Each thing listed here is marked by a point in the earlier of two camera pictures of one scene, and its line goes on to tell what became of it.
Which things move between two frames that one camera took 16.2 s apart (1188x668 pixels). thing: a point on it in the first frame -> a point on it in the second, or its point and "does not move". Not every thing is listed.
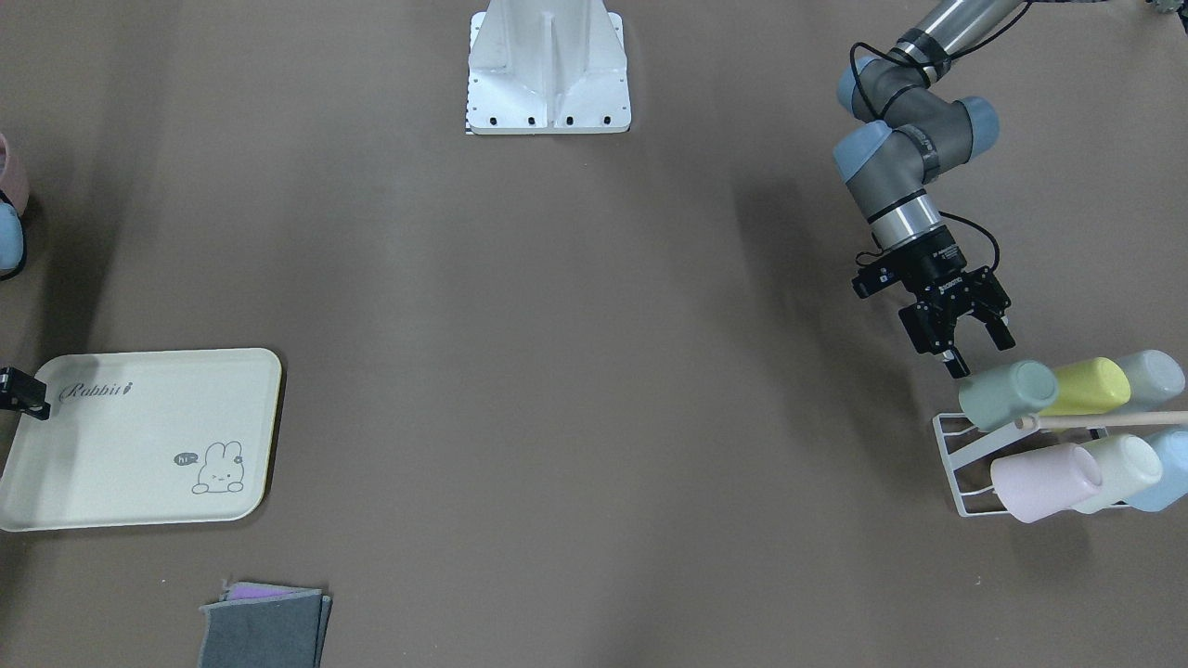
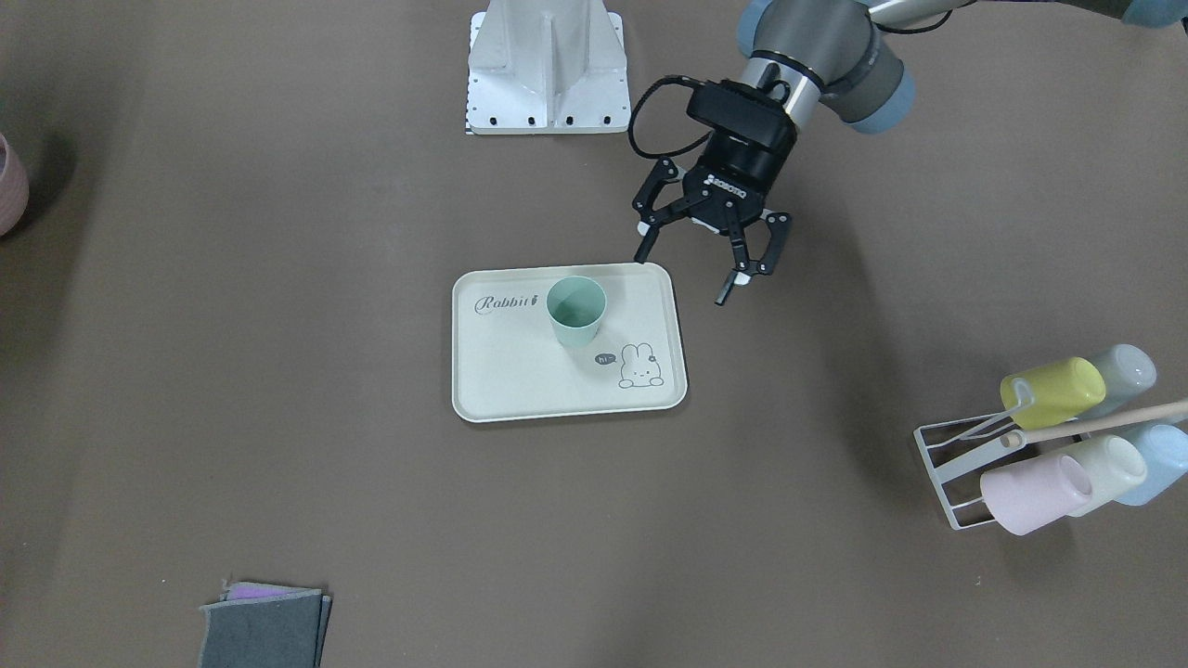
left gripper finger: [1000, 333] -> [734, 277]
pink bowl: [12, 184] does not move
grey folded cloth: [262, 625] does not move
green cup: [1016, 392] -> [575, 305]
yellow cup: [1094, 385] does not move
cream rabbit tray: [144, 438] -> [509, 365]
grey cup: [1154, 377] -> [1129, 373]
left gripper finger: [955, 364] -> [650, 234]
